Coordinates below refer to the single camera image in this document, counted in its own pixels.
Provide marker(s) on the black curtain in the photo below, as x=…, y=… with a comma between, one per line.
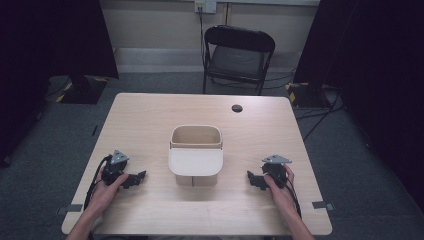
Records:
x=373, y=83
x=50, y=50

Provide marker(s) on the white wall socket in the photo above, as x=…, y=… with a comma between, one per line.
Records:
x=205, y=6

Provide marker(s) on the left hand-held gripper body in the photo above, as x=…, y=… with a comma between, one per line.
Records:
x=115, y=166

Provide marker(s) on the person's left hand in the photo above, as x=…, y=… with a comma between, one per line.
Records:
x=105, y=195

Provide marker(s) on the beige plastic bin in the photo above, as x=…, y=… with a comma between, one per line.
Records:
x=195, y=160

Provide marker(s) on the person's right hand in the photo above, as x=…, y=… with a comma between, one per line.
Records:
x=281, y=196

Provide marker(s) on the black folding chair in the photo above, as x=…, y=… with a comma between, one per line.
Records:
x=238, y=56

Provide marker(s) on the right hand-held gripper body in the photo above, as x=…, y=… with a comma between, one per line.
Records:
x=276, y=168

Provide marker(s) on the black stand base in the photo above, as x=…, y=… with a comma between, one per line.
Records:
x=308, y=95
x=85, y=90

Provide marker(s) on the grey tape strip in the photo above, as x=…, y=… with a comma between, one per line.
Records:
x=70, y=209
x=322, y=205

